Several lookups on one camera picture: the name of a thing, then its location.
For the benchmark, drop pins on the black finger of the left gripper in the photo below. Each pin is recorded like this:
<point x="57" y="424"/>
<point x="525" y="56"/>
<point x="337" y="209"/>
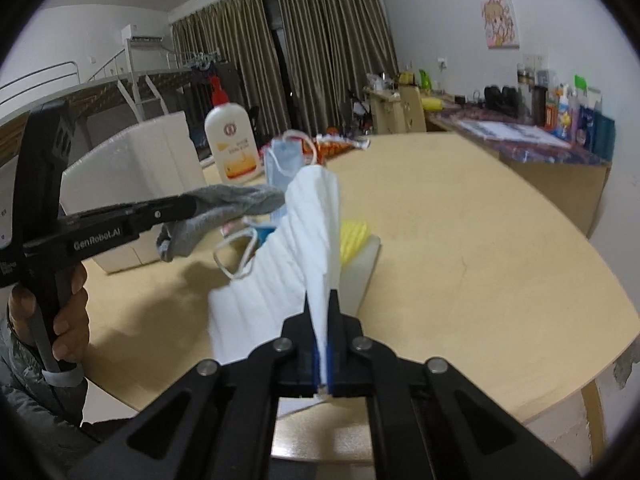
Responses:
<point x="141" y="217"/>

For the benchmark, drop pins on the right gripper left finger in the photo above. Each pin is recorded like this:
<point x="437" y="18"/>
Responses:
<point x="300" y="374"/>

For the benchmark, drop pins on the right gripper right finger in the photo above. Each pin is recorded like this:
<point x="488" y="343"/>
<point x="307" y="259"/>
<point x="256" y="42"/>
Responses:
<point x="345" y="375"/>

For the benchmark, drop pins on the grey sock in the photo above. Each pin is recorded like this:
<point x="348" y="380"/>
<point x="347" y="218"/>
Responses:
<point x="215" y="205"/>

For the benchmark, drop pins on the white cloth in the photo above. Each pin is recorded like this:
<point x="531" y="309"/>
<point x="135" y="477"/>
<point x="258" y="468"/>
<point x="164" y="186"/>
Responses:
<point x="298" y="266"/>

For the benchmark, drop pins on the blue face mask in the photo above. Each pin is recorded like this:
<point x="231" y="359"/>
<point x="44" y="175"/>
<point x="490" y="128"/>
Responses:
<point x="283" y="159"/>

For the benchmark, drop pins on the white foam box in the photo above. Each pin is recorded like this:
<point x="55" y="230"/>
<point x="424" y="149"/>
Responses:
<point x="153" y="159"/>

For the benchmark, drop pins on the yellow white sponge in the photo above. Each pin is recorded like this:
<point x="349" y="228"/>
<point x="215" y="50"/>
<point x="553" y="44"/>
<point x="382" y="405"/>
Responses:
<point x="358" y="252"/>

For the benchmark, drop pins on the white lotion pump bottle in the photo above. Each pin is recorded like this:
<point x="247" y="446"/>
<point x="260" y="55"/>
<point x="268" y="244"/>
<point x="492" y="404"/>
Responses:
<point x="231" y="138"/>

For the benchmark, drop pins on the metal bunk bed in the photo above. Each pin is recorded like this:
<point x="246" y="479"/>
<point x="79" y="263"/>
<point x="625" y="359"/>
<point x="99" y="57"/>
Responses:
<point x="141" y="75"/>

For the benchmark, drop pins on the white air conditioner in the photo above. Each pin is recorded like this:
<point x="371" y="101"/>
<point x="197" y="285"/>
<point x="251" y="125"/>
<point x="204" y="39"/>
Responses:
<point x="142" y="35"/>

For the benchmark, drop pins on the grey jacket sleeve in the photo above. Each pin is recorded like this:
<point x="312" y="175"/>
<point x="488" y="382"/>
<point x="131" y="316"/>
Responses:
<point x="53" y="417"/>

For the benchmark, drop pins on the orange snack bag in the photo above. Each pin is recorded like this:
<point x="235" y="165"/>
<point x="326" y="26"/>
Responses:
<point x="330" y="145"/>

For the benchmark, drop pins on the brown curtains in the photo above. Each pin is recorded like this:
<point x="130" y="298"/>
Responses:
<point x="331" y="47"/>

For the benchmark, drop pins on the wooden chair smiley back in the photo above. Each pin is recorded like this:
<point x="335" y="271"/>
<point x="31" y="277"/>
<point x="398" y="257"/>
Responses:
<point x="411" y="101"/>

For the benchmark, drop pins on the wooden desk with clutter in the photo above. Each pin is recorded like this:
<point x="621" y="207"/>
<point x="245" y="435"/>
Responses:
<point x="572" y="178"/>

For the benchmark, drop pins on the anime wall poster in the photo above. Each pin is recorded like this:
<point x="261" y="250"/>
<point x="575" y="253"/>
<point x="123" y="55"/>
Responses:
<point x="501" y="30"/>

